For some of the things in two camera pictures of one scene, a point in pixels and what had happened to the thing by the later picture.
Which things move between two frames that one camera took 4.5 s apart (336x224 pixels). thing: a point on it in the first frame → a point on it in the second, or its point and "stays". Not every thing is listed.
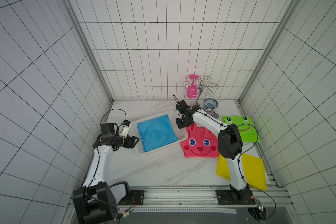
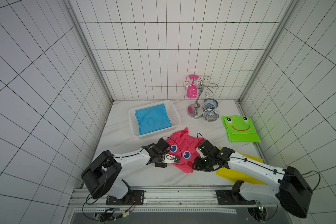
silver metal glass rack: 200,84 stays
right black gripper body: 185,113 → 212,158
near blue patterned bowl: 213,113 stays
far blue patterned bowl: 210,103 stays
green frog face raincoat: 247,131 stays
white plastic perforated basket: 156,132 → 173,115
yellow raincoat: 254,168 stays
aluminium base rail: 196,199 stays
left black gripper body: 128,142 → 158,163
